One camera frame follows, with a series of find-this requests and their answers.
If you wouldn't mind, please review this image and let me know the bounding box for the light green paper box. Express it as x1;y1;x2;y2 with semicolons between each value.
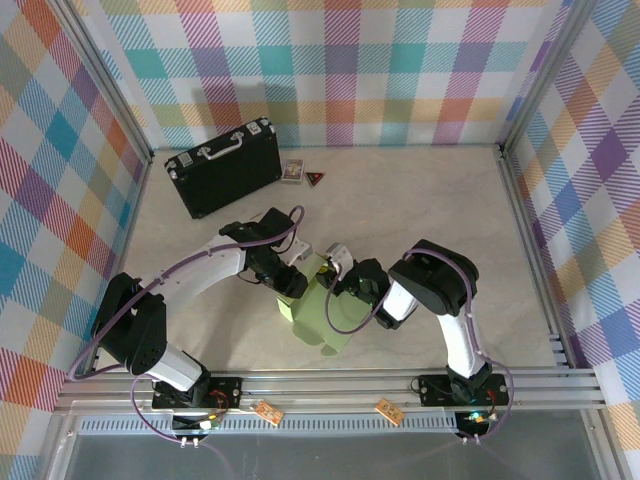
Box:
276;252;354;357

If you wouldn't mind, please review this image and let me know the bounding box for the small playing card box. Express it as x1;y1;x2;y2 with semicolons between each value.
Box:
281;157;306;185

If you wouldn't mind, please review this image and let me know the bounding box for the orange printed tag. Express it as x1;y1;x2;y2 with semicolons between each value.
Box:
252;399;285;426
374;397;404;426

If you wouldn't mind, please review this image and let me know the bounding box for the black briefcase with silver handle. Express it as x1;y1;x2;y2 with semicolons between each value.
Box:
165;117;284;220

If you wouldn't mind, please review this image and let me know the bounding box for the aluminium base frame rail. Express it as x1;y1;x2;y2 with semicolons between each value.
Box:
52;329;607;417

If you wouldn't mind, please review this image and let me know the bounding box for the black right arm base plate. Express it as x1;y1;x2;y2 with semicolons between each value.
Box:
417;372;511;407

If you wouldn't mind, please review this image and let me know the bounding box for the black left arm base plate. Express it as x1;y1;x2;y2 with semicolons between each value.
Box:
152;375;245;412

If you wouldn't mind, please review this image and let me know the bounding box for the grey slotted cable duct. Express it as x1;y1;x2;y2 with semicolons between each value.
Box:
79;417;459;436

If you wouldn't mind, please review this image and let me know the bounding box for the aluminium side frame rail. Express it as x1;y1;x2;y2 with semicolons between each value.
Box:
492;143;574;369

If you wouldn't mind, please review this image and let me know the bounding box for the aluminium left corner post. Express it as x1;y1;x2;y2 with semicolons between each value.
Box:
47;0;155;165

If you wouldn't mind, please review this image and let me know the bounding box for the aluminium corner post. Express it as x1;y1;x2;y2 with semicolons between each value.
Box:
47;0;155;165
492;0;601;156

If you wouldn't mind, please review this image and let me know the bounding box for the aluminium right corner post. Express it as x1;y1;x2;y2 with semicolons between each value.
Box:
492;0;601;156

